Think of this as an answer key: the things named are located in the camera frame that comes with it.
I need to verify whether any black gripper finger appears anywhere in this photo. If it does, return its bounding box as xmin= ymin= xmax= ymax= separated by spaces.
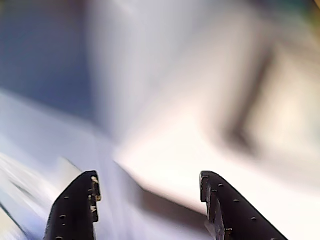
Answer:
xmin=43 ymin=170 xmax=102 ymax=240
xmin=199 ymin=170 xmax=289 ymax=240

